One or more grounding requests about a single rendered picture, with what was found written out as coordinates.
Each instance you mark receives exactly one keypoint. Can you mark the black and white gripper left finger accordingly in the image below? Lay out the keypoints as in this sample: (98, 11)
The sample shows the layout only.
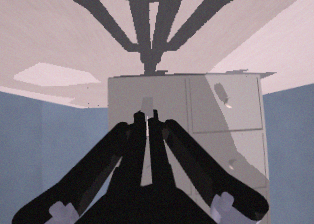
(67, 200)

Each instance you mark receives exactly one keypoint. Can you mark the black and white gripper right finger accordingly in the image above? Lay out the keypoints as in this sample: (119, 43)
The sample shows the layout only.
(230, 200)

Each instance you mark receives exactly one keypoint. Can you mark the white chest of drawers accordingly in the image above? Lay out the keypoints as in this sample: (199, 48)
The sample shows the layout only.
(261, 129)

